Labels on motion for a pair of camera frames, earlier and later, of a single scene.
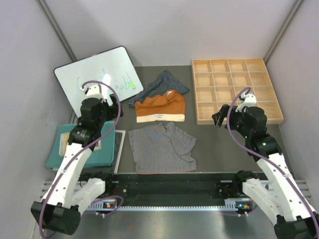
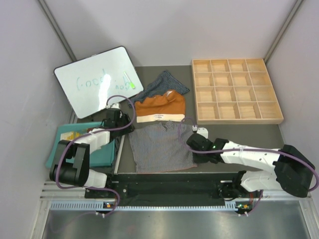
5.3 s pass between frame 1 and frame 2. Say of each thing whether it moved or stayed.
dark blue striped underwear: stayed
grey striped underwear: stayed
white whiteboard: stayed
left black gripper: moved
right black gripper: moved
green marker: stayed
